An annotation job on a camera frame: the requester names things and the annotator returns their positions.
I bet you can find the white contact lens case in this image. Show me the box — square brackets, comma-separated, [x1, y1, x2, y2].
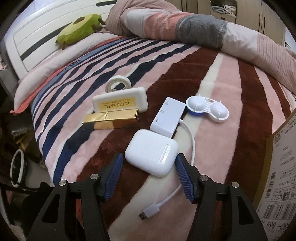
[186, 96, 230, 123]

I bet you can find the folded clothes pile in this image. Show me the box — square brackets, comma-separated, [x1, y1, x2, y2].
[211, 4, 237, 18]

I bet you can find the pink pillow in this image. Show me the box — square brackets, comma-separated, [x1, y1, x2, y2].
[10, 33, 122, 115]

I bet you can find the white bed headboard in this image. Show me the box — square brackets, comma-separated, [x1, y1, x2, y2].
[5, 0, 116, 79]

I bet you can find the pink grey striped duvet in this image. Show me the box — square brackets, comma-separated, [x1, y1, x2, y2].
[105, 1, 295, 93]

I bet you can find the striped fleece blanket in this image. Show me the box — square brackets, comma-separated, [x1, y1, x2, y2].
[32, 38, 295, 199]

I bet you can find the beige wooden wardrobe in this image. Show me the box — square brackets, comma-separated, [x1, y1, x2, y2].
[169, 0, 286, 46]

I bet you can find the green avocado plush pillow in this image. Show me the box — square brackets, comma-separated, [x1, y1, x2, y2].
[56, 14, 105, 50]

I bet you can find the brown cardboard box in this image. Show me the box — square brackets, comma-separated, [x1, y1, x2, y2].
[253, 111, 295, 240]

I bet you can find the white earbuds case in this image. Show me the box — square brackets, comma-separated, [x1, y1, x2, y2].
[125, 129, 179, 177]

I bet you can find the gold lipstick box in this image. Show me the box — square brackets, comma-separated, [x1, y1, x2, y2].
[82, 109, 139, 130]

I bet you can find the white case yellow label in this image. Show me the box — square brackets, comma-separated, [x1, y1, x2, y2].
[92, 87, 148, 113]

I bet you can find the white usb hub adapter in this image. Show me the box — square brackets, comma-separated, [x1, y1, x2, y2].
[139, 97, 196, 220]

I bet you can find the white tape roll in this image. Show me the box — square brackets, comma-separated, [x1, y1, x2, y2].
[105, 75, 132, 93]

